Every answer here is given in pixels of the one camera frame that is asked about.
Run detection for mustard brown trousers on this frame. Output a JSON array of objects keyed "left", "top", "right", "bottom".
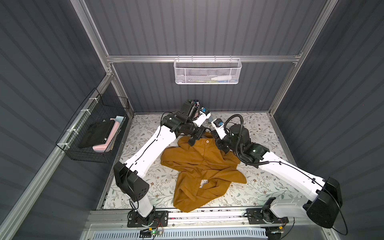
[{"left": 161, "top": 133, "right": 247, "bottom": 213}]

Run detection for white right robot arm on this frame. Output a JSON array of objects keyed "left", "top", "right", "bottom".
[{"left": 210, "top": 114, "right": 343, "bottom": 229}]

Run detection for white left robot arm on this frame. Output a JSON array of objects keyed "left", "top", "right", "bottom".
[{"left": 113, "top": 111, "right": 212, "bottom": 218}]

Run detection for colourful marker pens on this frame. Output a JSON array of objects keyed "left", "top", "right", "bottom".
[{"left": 188, "top": 100, "right": 200, "bottom": 107}]

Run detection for black flat item in basket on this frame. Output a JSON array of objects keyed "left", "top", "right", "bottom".
[{"left": 78, "top": 120, "right": 111, "bottom": 149}]

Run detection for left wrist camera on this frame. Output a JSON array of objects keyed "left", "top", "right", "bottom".
[{"left": 193, "top": 108, "right": 212, "bottom": 127}]

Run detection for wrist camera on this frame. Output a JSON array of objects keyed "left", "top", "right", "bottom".
[
  {"left": 211, "top": 118, "right": 227, "bottom": 140},
  {"left": 193, "top": 108, "right": 212, "bottom": 127}
]

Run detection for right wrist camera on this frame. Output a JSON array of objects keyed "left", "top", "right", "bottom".
[{"left": 211, "top": 118, "right": 227, "bottom": 140}]

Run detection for white wire mesh basket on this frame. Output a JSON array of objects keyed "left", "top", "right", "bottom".
[{"left": 174, "top": 58, "right": 243, "bottom": 85}]

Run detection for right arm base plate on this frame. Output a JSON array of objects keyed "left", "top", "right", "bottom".
[{"left": 243, "top": 207, "right": 289, "bottom": 225}]

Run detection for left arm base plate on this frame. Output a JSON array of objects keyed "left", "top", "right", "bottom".
[{"left": 127, "top": 210, "right": 169, "bottom": 228}]

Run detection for pink handle tool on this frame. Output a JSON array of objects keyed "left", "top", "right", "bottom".
[{"left": 93, "top": 116, "right": 124, "bottom": 153}]

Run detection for black wire wall basket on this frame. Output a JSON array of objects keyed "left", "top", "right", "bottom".
[{"left": 56, "top": 89, "right": 130, "bottom": 163}]

